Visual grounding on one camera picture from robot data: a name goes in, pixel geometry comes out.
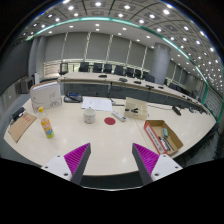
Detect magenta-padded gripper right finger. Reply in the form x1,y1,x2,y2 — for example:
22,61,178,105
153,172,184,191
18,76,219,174
131,142,184,186

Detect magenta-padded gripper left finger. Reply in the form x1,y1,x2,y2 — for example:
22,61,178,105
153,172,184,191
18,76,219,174
41,142,92,186

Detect yellow-capped clear drink bottle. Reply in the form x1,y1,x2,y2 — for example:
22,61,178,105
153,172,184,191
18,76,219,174
37,105,55,139

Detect open red-edged cardboard box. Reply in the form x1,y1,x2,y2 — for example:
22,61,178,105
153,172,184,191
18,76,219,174
143,119,185,157

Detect white dotted mug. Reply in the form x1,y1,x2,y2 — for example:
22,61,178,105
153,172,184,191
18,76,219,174
82,107,97,125

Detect flat round red coaster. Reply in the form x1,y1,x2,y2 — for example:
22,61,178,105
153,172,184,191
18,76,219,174
103,116,117,126

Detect white remote control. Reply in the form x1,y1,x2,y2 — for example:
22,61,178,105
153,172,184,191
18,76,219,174
111,110,127,123

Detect small tan cardboard box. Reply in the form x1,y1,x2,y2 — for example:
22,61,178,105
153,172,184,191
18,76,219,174
123,96,149,121

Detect white printed paper sheets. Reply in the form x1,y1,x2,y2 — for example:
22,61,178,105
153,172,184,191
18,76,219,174
80,96,114,113

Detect black desk phone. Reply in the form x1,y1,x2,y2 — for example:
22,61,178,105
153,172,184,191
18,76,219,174
63,92,84,104

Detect brown paper envelope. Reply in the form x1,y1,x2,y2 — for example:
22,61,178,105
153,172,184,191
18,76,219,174
7,111,38,144

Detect large white cardboard box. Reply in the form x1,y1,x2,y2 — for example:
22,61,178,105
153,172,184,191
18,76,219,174
29,79,63,114

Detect long curved conference desk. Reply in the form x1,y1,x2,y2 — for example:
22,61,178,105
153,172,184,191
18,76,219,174
39,71,214,113

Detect grey box monitor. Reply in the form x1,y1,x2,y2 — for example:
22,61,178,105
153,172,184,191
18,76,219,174
16,77,35,95

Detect row of black office chairs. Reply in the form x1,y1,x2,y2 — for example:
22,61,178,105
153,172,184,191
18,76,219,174
58,61,158,84

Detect ceiling lights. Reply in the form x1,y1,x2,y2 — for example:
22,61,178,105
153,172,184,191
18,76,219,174
19,0,224,81

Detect black device with cable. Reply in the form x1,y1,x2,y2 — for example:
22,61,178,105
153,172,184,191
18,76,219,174
10,106,27,122

